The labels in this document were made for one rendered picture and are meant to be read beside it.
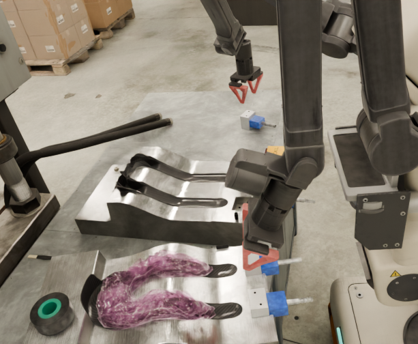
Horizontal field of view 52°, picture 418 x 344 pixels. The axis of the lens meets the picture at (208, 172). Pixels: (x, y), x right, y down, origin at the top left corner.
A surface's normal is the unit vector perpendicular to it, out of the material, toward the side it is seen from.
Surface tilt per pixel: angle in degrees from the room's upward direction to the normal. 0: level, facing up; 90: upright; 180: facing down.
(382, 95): 80
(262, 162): 22
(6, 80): 90
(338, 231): 0
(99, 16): 90
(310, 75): 90
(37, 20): 98
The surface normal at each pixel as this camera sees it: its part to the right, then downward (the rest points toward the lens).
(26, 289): -0.15, -0.79
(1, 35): 0.96, 0.03
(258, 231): 0.31, -0.74
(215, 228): -0.25, 0.61
